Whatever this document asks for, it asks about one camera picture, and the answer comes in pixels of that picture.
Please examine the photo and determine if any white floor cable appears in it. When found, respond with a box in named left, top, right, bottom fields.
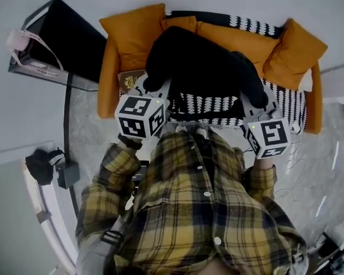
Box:
left=275, top=142, right=307, bottom=203

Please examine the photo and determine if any white window frame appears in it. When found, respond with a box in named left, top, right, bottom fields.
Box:
left=22, top=159, right=81, bottom=275

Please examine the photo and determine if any person's right forearm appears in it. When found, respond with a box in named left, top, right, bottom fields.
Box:
left=245, top=156, right=277, bottom=200

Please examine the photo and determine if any black wristband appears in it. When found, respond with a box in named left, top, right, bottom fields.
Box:
left=118, top=133, right=143, bottom=151

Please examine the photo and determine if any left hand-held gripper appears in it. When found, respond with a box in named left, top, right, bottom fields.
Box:
left=114, top=78, right=173, bottom=139

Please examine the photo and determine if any yellow plaid shirt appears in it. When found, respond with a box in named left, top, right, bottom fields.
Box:
left=76, top=130, right=307, bottom=275

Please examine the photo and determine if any black white striped blanket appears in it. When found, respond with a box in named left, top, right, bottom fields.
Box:
left=119, top=10, right=308, bottom=131

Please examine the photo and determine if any metal window handle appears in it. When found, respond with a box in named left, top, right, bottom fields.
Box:
left=36, top=210, right=52, bottom=225

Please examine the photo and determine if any grey shoulder strap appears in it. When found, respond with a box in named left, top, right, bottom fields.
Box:
left=76, top=230, right=124, bottom=275
left=289, top=246, right=310, bottom=275

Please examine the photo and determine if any long orange cushion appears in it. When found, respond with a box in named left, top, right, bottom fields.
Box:
left=196, top=21, right=280, bottom=77

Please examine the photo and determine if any brown booklet with gold emblem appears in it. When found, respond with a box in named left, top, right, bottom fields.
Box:
left=117, top=69, right=147, bottom=93

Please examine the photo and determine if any grey box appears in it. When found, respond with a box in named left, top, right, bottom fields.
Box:
left=54, top=161, right=80, bottom=190

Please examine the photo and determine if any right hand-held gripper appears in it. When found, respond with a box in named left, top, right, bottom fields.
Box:
left=240, top=92, right=292, bottom=159

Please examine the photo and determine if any black cabinet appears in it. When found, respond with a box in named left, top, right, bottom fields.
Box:
left=8, top=0, right=108, bottom=92

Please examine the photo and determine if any orange sofa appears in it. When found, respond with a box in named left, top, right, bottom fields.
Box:
left=97, top=3, right=323, bottom=134

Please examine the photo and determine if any small white camera module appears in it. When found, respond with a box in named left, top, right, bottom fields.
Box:
left=265, top=107, right=283, bottom=121

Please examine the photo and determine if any small black bag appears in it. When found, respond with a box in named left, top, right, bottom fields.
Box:
left=25, top=148, right=65, bottom=186

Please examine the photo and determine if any person's left forearm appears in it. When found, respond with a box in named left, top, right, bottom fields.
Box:
left=99, top=133, right=143, bottom=183

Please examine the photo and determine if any small orange cushion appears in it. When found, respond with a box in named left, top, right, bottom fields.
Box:
left=160, top=15, right=198, bottom=33

